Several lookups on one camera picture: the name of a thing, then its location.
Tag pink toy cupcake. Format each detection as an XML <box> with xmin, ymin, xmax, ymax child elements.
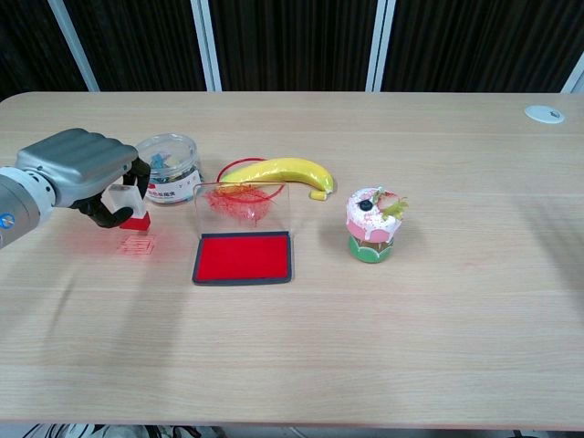
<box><xmin>345</xmin><ymin>185</ymin><xmax>410</xmax><ymax>265</ymax></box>

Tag red white stamp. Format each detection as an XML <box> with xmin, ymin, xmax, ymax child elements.
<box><xmin>102</xmin><ymin>184</ymin><xmax>151</xmax><ymax>232</ymax></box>

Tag clear jar of binder clips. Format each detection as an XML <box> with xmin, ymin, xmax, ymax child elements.
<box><xmin>135</xmin><ymin>132</ymin><xmax>203</xmax><ymax>206</ymax></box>

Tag yellow toy banana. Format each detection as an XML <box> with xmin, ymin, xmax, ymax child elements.
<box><xmin>226</xmin><ymin>157</ymin><xmax>338</xmax><ymax>202</ymax></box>

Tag white partition post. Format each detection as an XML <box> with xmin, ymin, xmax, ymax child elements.
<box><xmin>363</xmin><ymin>0</ymin><xmax>397</xmax><ymax>92</ymax></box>
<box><xmin>47</xmin><ymin>0</ymin><xmax>100</xmax><ymax>92</ymax></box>
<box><xmin>190</xmin><ymin>0</ymin><xmax>224</xmax><ymax>92</ymax></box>
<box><xmin>559</xmin><ymin>57</ymin><xmax>584</xmax><ymax>95</ymax></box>

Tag red ink pad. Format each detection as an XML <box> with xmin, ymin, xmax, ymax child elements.
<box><xmin>191</xmin><ymin>180</ymin><xmax>296</xmax><ymax>287</ymax></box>

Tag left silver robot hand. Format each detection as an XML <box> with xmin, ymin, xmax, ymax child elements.
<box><xmin>15</xmin><ymin>128</ymin><xmax>151</xmax><ymax>229</ymax></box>

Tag thin red ring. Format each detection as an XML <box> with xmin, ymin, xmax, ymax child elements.
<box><xmin>216</xmin><ymin>157</ymin><xmax>279</xmax><ymax>204</ymax></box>

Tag white table cable grommet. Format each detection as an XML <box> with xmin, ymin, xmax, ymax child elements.
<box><xmin>523</xmin><ymin>104</ymin><xmax>566</xmax><ymax>124</ymax></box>

